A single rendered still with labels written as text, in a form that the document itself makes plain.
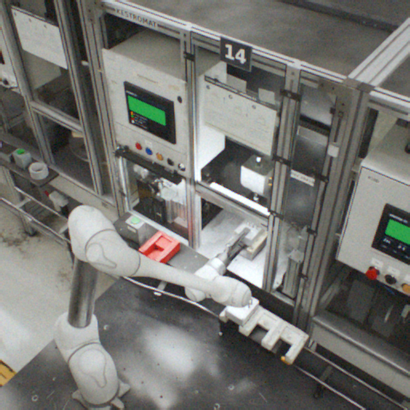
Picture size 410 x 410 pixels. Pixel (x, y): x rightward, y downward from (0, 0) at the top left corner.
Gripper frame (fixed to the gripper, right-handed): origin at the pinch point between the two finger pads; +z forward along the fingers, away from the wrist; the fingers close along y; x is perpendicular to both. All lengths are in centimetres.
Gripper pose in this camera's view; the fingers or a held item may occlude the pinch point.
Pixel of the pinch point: (243, 236)
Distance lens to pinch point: 243.5
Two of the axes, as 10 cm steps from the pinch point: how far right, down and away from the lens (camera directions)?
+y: -0.1, -7.0, -7.1
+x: -8.1, -4.2, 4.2
